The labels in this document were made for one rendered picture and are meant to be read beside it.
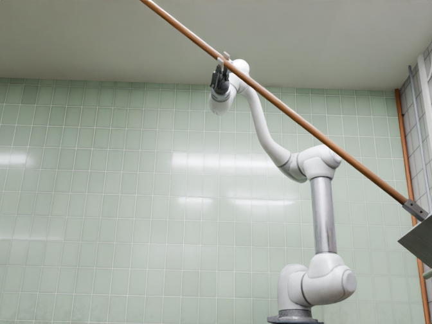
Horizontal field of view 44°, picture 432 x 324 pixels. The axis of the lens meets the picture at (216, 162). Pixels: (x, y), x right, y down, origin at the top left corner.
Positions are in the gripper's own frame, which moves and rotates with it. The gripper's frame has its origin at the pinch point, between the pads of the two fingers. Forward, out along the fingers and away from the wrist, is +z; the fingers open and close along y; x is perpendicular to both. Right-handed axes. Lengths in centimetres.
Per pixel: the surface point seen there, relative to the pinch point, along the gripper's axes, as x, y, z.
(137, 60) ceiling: 80, -16, -96
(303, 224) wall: -62, -12, -121
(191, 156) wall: 17, 1, -121
